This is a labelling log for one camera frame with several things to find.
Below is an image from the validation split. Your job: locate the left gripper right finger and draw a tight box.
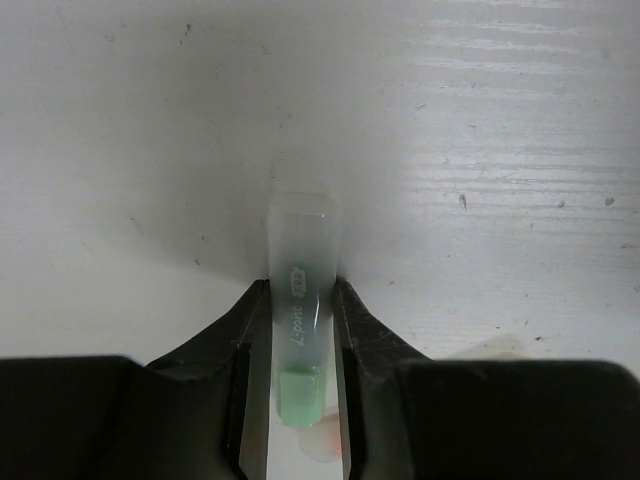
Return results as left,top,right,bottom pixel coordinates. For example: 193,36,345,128
333,280,639,479

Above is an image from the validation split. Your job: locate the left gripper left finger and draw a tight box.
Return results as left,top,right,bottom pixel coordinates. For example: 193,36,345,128
1,280,271,479

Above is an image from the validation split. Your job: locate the green highlighter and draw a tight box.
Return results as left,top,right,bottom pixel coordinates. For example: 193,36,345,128
267,192,339,429

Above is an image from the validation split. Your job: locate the orange yellow highlighter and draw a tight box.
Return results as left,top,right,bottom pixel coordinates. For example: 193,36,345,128
298,409,342,463

